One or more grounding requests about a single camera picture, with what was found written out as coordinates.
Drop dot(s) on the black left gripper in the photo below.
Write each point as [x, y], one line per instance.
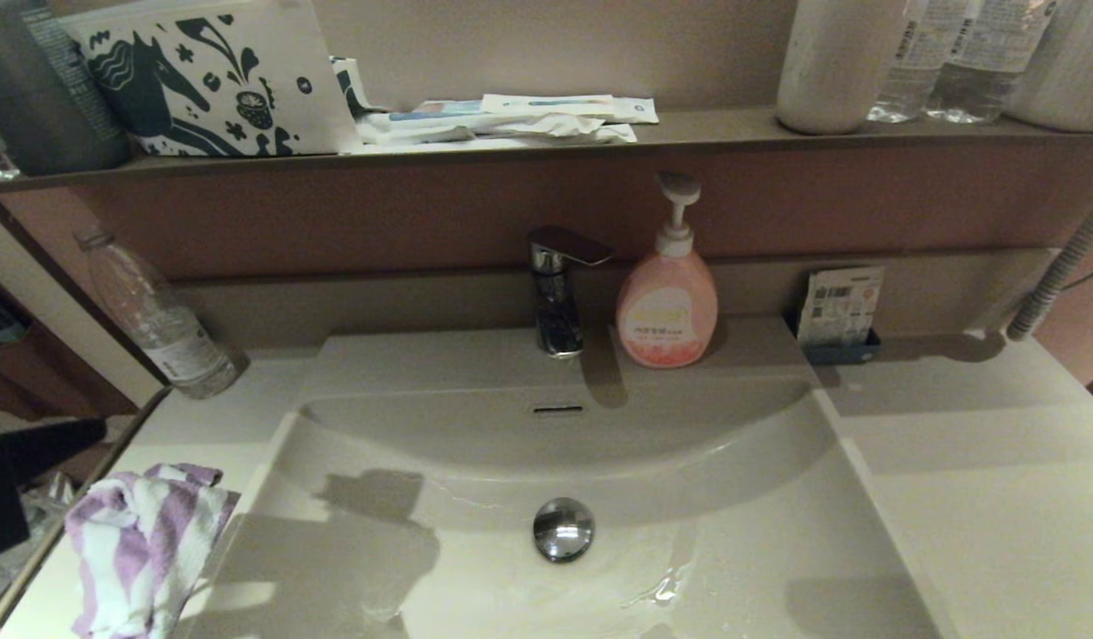
[0, 506]

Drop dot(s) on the purple white striped towel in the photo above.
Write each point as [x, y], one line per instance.
[138, 550]

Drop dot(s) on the chrome faucet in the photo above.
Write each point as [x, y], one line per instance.
[557, 302]

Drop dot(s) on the white ceramic sink basin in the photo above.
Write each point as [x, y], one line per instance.
[644, 497]

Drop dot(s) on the clear plastic wrapped items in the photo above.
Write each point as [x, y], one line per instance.
[49, 501]

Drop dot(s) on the brown wooden side shelf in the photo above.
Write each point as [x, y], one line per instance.
[40, 373]

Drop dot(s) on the clear plastic bottle with label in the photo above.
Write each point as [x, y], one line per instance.
[169, 337]

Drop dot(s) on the dark grey cylinder container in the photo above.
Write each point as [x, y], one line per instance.
[31, 98]

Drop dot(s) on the white horse print box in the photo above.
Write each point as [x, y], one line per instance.
[217, 80]

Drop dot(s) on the green white patterned packet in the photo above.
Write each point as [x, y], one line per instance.
[351, 87]

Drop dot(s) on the white packet with blue print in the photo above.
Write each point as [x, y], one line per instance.
[439, 110]

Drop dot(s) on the chrome drain stopper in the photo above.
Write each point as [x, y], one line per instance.
[564, 530]

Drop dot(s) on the crumpled white packet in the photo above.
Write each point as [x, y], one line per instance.
[510, 133]

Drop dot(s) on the long white packet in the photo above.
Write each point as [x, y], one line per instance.
[573, 108]

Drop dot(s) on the pink soap pump bottle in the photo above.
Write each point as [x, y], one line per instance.
[667, 311]

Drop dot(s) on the small blue holder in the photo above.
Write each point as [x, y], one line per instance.
[835, 355]

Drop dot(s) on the white barcode card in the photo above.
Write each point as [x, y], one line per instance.
[839, 306]

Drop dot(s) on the tall white bottle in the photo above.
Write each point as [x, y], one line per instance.
[835, 71]

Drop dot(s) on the clear water bottle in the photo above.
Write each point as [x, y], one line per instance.
[908, 80]
[981, 80]

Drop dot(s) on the wide white container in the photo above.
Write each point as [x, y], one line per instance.
[1068, 80]

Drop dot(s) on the brown wall shelf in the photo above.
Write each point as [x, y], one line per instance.
[475, 165]

